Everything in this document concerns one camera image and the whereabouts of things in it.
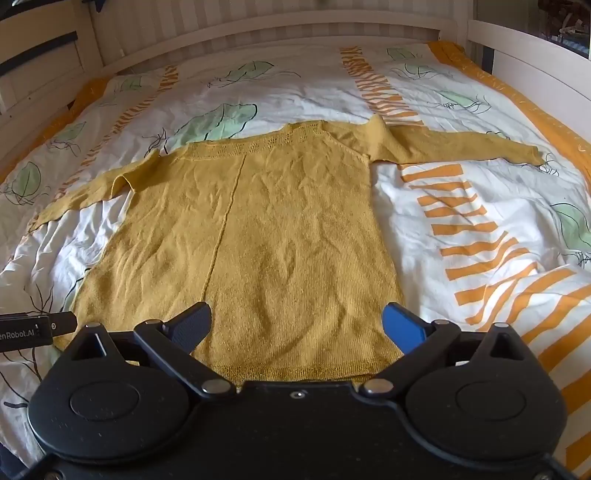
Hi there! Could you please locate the white leaf and stripe duvet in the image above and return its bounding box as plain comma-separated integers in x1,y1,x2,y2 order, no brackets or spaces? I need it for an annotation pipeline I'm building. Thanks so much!
0,39,591,480

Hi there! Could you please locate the white wooden bed frame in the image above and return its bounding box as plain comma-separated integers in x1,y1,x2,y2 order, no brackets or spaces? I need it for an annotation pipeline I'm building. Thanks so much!
0,0,591,127

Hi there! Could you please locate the yellow knit sweater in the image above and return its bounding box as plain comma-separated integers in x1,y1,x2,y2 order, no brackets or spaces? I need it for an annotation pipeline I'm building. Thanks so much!
28,114,546,385

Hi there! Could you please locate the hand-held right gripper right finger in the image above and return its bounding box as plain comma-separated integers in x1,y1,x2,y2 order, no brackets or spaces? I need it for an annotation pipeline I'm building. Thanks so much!
359,302,546,398

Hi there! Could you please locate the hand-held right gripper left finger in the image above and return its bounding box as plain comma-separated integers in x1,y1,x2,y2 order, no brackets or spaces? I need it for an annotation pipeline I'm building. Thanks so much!
55,302,233,398

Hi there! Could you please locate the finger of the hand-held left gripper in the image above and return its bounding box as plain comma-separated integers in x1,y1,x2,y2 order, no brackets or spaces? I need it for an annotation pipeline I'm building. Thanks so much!
48,312,78,336

